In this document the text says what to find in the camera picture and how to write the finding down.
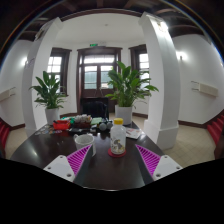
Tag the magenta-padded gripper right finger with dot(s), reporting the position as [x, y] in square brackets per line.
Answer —
[166, 165]

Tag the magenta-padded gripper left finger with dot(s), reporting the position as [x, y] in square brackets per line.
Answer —
[58, 166]

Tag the clear bottle with yellow cap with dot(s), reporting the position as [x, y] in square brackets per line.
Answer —
[117, 140]

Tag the white speckled mug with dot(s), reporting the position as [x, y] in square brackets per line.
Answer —
[83, 142]

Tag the red plastic container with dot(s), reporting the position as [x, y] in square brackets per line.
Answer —
[61, 125]

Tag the printed paper leaflet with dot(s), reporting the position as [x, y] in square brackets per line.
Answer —
[133, 133]

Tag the brown basket of small items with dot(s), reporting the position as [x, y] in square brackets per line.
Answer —
[82, 121]

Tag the green book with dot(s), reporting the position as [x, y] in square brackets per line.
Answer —
[96, 120]

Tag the black chair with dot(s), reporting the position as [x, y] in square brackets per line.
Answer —
[95, 107]

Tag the small potted green plant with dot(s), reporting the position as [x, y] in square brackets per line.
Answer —
[48, 91]

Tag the large potted green plant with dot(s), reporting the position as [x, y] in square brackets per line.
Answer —
[128, 85]

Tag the dark wooden glazed door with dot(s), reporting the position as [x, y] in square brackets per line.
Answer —
[91, 73]

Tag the dark framed window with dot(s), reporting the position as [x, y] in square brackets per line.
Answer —
[143, 61]
[55, 65]

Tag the green exit sign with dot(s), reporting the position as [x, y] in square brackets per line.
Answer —
[93, 45]

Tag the wall lamp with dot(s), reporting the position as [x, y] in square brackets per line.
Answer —
[181, 55]

